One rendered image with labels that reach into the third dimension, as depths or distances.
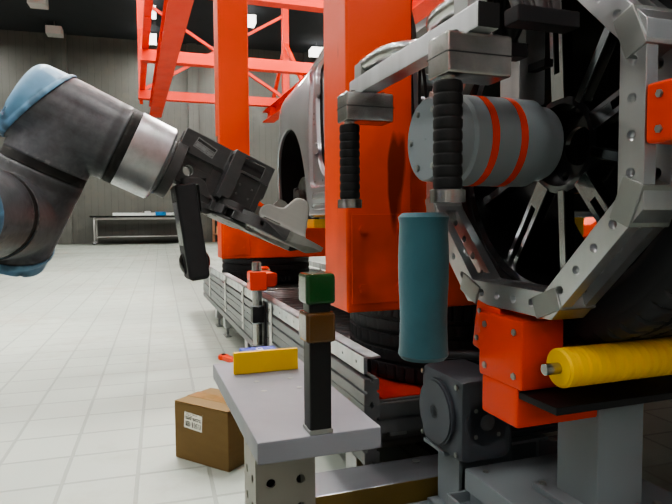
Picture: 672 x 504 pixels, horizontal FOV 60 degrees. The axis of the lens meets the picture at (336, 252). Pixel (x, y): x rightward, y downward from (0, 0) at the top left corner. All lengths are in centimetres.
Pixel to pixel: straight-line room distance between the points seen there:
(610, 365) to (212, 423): 120
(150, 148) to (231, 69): 261
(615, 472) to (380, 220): 66
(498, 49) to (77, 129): 49
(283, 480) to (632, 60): 79
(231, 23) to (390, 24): 202
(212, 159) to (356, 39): 70
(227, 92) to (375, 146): 200
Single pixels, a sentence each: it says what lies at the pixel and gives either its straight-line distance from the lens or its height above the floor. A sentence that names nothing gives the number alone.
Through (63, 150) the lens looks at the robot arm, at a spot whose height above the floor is 80.
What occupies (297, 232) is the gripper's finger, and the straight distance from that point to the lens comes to 71.
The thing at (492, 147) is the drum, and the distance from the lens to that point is 89.
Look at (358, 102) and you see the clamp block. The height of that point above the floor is 93.
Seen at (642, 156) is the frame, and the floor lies 80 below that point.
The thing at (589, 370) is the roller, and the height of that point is 51.
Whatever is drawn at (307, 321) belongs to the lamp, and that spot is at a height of 60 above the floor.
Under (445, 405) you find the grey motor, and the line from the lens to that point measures 125.
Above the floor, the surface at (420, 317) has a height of 56.
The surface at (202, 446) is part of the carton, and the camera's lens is 187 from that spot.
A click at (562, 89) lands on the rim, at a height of 94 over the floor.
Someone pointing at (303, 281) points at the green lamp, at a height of 65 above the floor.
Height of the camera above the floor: 73
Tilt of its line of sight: 3 degrees down
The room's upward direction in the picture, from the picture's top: straight up
